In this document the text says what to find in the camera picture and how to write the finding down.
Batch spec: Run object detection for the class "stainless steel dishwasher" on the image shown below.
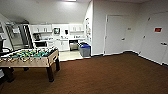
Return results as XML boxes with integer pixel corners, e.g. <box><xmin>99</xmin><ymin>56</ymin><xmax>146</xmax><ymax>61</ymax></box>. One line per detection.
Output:
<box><xmin>68</xmin><ymin>39</ymin><xmax>80</xmax><ymax>52</ymax></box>

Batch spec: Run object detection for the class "blue lid trash bin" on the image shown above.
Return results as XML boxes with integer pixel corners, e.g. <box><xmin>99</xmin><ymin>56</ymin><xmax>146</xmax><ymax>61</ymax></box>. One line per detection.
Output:
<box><xmin>79</xmin><ymin>44</ymin><xmax>92</xmax><ymax>58</ymax></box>

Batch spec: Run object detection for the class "white base cabinet door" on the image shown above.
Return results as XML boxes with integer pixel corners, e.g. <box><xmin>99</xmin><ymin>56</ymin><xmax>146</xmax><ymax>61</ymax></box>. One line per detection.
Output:
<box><xmin>61</xmin><ymin>40</ymin><xmax>70</xmax><ymax>52</ymax></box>
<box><xmin>54</xmin><ymin>40</ymin><xmax>63</xmax><ymax>52</ymax></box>

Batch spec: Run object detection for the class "white room door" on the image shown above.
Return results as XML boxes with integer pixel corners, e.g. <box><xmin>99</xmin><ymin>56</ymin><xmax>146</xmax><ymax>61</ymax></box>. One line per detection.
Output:
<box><xmin>103</xmin><ymin>14</ymin><xmax>130</xmax><ymax>56</ymax></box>

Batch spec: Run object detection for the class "black built-in microwave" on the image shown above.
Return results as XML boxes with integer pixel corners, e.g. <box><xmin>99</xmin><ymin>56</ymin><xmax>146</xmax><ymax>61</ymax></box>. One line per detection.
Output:
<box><xmin>34</xmin><ymin>41</ymin><xmax>47</xmax><ymax>48</ymax></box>

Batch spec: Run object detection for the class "dark coffee machine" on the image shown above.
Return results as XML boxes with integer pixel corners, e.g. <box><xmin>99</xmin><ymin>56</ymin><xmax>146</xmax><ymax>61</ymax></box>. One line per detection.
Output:
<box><xmin>32</xmin><ymin>33</ymin><xmax>42</xmax><ymax>42</ymax></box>

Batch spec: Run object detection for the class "green foosball table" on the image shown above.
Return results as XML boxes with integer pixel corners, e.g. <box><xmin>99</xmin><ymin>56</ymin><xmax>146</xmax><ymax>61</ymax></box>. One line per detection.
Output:
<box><xmin>0</xmin><ymin>47</ymin><xmax>62</xmax><ymax>84</ymax></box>

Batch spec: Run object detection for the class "stainless steel refrigerator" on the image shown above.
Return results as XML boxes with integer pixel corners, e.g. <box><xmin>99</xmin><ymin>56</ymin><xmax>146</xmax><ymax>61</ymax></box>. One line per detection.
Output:
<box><xmin>5</xmin><ymin>23</ymin><xmax>34</xmax><ymax>52</ymax></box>

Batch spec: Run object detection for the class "white door with sign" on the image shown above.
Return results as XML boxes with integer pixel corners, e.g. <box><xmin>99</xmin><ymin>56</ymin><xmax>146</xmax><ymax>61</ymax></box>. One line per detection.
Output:
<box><xmin>139</xmin><ymin>12</ymin><xmax>168</xmax><ymax>66</ymax></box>

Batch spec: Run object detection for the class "red door sign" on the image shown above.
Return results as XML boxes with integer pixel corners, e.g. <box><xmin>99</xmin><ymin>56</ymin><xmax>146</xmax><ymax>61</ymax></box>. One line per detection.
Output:
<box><xmin>154</xmin><ymin>27</ymin><xmax>163</xmax><ymax>33</ymax></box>

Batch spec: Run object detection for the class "white wall cabinet door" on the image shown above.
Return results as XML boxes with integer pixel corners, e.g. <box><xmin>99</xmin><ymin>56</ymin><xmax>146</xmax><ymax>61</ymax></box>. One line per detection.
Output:
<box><xmin>79</xmin><ymin>23</ymin><xmax>85</xmax><ymax>32</ymax></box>
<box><xmin>38</xmin><ymin>24</ymin><xmax>47</xmax><ymax>34</ymax></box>
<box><xmin>74</xmin><ymin>23</ymin><xmax>80</xmax><ymax>32</ymax></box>
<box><xmin>30</xmin><ymin>25</ymin><xmax>39</xmax><ymax>34</ymax></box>
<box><xmin>45</xmin><ymin>24</ymin><xmax>54</xmax><ymax>33</ymax></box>
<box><xmin>68</xmin><ymin>24</ymin><xmax>76</xmax><ymax>33</ymax></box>

